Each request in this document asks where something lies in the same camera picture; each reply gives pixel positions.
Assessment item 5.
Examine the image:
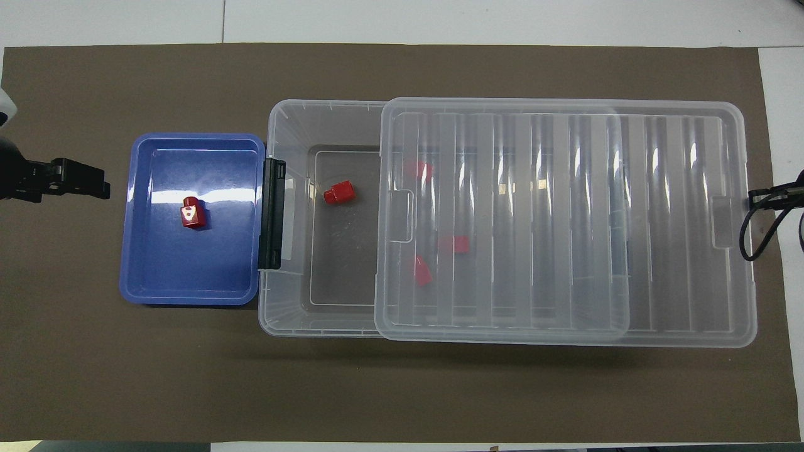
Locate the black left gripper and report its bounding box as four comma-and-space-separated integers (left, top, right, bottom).
0, 137, 111, 202

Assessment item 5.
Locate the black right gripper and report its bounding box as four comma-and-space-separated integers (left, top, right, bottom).
749, 169, 804, 210

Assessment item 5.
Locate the clear plastic box lid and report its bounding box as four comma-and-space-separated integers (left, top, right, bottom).
374, 97, 758, 348

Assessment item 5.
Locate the blue plastic tray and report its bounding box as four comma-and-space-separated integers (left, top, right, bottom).
119, 132, 266, 306

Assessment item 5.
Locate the black box latch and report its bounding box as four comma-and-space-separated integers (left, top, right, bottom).
259, 158, 287, 271

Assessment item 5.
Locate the clear plastic storage box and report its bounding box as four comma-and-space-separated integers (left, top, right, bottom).
258, 99, 632, 338

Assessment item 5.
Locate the brown table mat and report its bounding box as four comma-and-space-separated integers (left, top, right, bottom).
0, 43, 801, 443

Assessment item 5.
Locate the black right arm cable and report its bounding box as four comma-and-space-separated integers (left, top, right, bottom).
740, 191, 804, 262

